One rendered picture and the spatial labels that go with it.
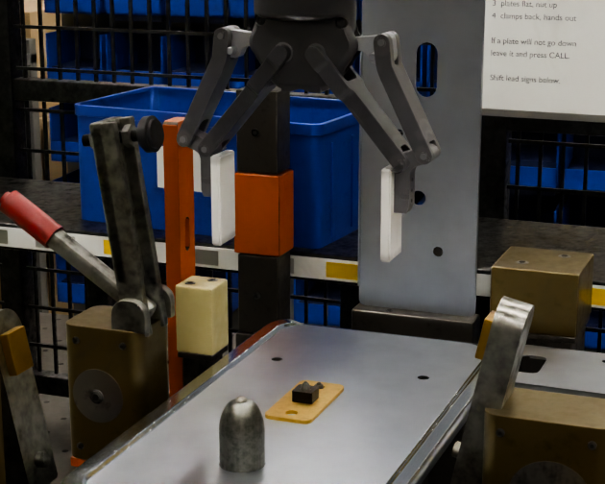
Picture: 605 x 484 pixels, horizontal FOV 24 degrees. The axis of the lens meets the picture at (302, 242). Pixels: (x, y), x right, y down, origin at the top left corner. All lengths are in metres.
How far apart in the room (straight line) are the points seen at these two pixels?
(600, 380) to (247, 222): 0.41
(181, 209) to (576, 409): 0.40
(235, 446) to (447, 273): 0.41
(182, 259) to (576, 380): 0.35
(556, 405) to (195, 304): 0.35
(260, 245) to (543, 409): 0.50
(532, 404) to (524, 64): 0.64
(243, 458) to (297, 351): 0.26
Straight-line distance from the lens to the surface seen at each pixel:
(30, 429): 1.00
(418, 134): 1.01
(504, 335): 0.96
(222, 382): 1.15
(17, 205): 1.16
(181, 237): 1.21
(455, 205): 1.30
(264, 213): 1.39
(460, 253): 1.31
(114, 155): 1.10
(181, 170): 1.20
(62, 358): 2.15
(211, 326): 1.19
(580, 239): 1.51
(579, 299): 1.27
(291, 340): 1.25
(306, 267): 1.43
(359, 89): 1.03
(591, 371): 1.20
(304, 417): 1.07
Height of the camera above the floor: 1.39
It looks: 14 degrees down
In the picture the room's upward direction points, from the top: straight up
